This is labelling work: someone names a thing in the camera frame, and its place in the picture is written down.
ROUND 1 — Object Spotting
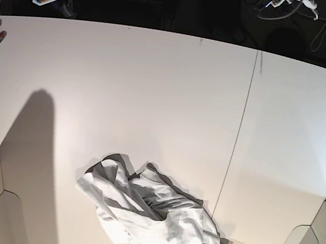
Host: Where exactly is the white t-shirt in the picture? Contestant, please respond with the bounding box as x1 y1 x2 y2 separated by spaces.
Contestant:
76 154 227 244

